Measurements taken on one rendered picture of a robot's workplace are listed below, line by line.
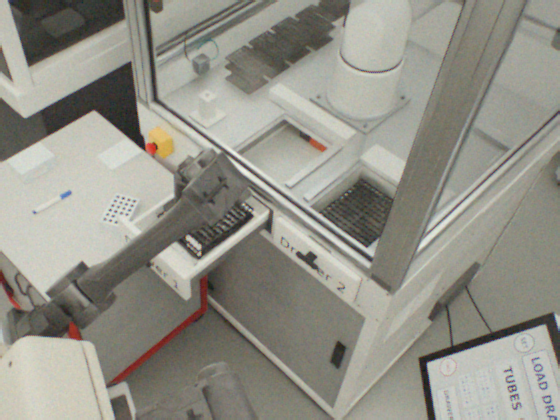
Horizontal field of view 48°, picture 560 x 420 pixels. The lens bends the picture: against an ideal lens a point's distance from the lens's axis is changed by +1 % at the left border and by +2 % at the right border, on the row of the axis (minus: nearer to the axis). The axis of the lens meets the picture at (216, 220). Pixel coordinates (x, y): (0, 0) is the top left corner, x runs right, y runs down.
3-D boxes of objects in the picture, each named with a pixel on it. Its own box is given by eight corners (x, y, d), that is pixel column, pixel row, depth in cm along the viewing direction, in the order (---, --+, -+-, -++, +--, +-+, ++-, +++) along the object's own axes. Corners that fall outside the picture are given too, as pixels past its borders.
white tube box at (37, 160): (25, 185, 203) (21, 174, 199) (10, 171, 206) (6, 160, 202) (57, 165, 208) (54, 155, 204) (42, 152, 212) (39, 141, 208)
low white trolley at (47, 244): (99, 415, 232) (59, 313, 173) (10, 310, 260) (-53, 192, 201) (212, 320, 257) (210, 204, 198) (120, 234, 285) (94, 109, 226)
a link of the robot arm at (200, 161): (193, 165, 105) (234, 211, 106) (217, 143, 105) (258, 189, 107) (173, 165, 147) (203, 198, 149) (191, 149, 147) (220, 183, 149)
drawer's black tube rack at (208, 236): (198, 264, 174) (198, 251, 169) (158, 229, 182) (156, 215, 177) (253, 222, 183) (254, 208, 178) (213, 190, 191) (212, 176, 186)
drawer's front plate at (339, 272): (350, 304, 168) (357, 282, 159) (272, 242, 181) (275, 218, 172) (354, 300, 169) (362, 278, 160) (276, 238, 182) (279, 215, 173)
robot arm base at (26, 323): (5, 310, 122) (16, 363, 115) (33, 287, 120) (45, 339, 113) (40, 319, 129) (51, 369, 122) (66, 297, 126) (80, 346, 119)
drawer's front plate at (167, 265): (186, 301, 168) (184, 279, 160) (121, 240, 181) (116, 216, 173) (191, 297, 169) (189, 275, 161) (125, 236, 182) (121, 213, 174)
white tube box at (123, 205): (125, 235, 190) (123, 228, 187) (100, 228, 191) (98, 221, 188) (141, 206, 197) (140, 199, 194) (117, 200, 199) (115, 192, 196)
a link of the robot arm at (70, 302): (34, 315, 117) (54, 335, 118) (71, 284, 114) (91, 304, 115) (52, 294, 126) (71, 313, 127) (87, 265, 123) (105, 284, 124)
